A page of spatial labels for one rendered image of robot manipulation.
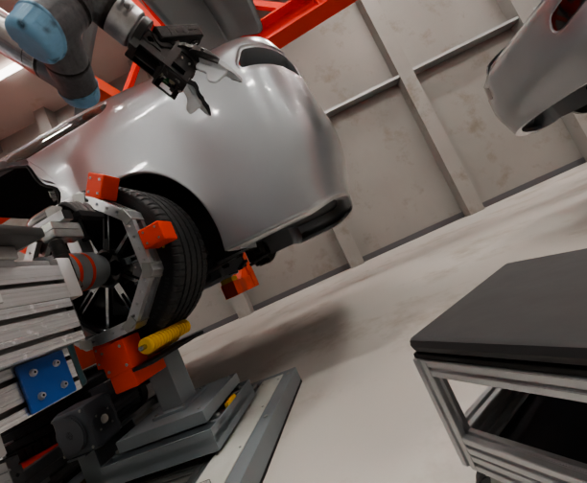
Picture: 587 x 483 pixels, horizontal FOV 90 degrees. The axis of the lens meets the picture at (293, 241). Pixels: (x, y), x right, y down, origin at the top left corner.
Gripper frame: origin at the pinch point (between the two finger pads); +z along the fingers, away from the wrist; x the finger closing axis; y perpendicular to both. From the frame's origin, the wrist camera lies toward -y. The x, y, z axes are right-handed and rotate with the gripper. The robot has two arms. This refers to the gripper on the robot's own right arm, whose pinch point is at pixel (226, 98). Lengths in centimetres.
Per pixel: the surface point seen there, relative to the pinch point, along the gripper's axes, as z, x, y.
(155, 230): 8, -49, 20
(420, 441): 78, 11, 60
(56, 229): -15, -49, 33
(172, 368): 41, -74, 61
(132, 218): 1, -56, 18
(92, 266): -2, -69, 36
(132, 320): 17, -62, 49
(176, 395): 46, -72, 70
